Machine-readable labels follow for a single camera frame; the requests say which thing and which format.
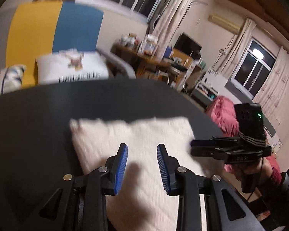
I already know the wall air conditioner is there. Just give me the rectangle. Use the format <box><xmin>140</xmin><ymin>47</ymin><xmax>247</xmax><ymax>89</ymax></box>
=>
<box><xmin>208</xmin><ymin>14</ymin><xmax>241</xmax><ymax>34</ymax></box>

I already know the wooden desk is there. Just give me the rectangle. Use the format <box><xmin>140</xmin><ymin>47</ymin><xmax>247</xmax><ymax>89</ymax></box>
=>
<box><xmin>112</xmin><ymin>43</ymin><xmax>176</xmax><ymax>85</ymax></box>

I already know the wooden chair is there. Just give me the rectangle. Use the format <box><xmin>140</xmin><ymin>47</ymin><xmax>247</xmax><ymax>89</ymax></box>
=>
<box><xmin>169</xmin><ymin>48</ymin><xmax>193</xmax><ymax>87</ymax></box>

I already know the geometric patterned pillow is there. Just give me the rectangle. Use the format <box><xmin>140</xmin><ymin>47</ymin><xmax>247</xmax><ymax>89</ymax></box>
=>
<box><xmin>0</xmin><ymin>64</ymin><xmax>27</xmax><ymax>99</ymax></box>

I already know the white knit sweater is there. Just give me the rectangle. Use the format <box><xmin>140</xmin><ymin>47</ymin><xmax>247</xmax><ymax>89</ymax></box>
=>
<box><xmin>70</xmin><ymin>117</ymin><xmax>234</xmax><ymax>231</ymax></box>

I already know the person's right hand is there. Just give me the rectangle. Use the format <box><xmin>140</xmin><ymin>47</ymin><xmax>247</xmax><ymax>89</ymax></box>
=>
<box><xmin>242</xmin><ymin>159</ymin><xmax>272</xmax><ymax>187</ymax></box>

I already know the low white shelf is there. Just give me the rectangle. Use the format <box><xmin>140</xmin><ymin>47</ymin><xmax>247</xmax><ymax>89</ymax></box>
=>
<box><xmin>190</xmin><ymin>82</ymin><xmax>218</xmax><ymax>106</ymax></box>

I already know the pink ruffled bedspread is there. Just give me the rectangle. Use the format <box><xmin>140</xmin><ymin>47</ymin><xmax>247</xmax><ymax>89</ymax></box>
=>
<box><xmin>205</xmin><ymin>95</ymin><xmax>282</xmax><ymax>190</ymax></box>

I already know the black flat screen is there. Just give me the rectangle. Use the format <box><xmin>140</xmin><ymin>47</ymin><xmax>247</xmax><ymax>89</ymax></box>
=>
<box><xmin>174</xmin><ymin>32</ymin><xmax>203</xmax><ymax>59</ymax></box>

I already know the bent metal pipe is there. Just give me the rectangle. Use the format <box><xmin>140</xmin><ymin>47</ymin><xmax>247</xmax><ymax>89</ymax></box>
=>
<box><xmin>181</xmin><ymin>0</ymin><xmax>209</xmax><ymax>36</ymax></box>

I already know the white deer print pillow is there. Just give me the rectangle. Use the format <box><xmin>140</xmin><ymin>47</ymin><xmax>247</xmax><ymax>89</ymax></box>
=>
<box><xmin>35</xmin><ymin>49</ymin><xmax>110</xmax><ymax>85</ymax></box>

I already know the large clear plastic container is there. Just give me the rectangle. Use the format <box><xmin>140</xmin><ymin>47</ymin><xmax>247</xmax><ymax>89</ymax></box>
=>
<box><xmin>144</xmin><ymin>37</ymin><xmax>158</xmax><ymax>56</ymax></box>

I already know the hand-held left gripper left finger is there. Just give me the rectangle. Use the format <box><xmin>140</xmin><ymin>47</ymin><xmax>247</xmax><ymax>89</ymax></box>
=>
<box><xmin>22</xmin><ymin>143</ymin><xmax>129</xmax><ymax>231</ymax></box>

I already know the person's right forearm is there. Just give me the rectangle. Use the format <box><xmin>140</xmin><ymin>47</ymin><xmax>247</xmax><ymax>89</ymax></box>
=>
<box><xmin>255</xmin><ymin>166</ymin><xmax>289</xmax><ymax>222</ymax></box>

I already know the grey yellow blue sofa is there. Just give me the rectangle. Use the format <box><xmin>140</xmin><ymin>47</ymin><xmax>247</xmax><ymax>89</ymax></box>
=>
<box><xmin>0</xmin><ymin>1</ymin><xmax>136</xmax><ymax>94</ymax></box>

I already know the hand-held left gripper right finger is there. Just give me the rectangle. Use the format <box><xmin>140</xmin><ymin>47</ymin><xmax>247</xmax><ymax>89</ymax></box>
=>
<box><xmin>157</xmin><ymin>144</ymin><xmax>265</xmax><ymax>231</ymax></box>

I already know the small window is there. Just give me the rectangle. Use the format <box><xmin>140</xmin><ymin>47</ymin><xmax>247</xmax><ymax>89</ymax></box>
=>
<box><xmin>231</xmin><ymin>37</ymin><xmax>277</xmax><ymax>99</ymax></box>

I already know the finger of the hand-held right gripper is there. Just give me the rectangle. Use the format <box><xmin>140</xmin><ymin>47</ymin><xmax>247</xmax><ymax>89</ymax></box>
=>
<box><xmin>191</xmin><ymin>137</ymin><xmax>232</xmax><ymax>147</ymax></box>
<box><xmin>191</xmin><ymin>147</ymin><xmax>232</xmax><ymax>158</ymax></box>

